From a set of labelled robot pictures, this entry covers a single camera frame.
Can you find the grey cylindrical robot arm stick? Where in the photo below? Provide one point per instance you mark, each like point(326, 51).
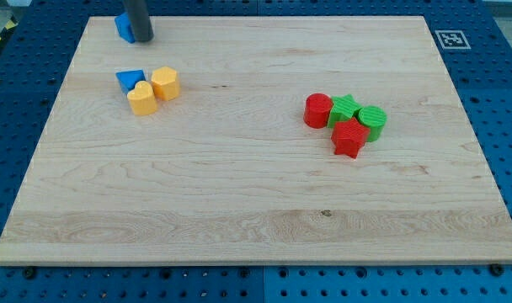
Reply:
point(138, 15)

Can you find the wooden board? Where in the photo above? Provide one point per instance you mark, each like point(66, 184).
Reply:
point(228, 173)

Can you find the red cylinder block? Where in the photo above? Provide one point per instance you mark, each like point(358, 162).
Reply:
point(317, 110)

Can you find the red star block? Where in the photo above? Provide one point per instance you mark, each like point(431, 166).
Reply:
point(349, 137)

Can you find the green star block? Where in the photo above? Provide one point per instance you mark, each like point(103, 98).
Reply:
point(344, 108)

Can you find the yellow pentagon block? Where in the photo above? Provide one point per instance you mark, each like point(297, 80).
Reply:
point(165, 83)

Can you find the green cylinder block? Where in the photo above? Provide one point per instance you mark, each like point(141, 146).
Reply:
point(375, 119)

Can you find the yellow heart block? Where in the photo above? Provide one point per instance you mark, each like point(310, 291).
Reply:
point(142, 99)

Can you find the blue triangle block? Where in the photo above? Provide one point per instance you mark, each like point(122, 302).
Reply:
point(128, 79)

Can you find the blue cube block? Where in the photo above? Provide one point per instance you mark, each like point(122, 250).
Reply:
point(123, 26)

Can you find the white fiducial marker tag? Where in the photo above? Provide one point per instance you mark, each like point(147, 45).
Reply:
point(450, 39)

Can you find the black yellow hazard tape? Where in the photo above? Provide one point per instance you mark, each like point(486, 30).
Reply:
point(7, 31)

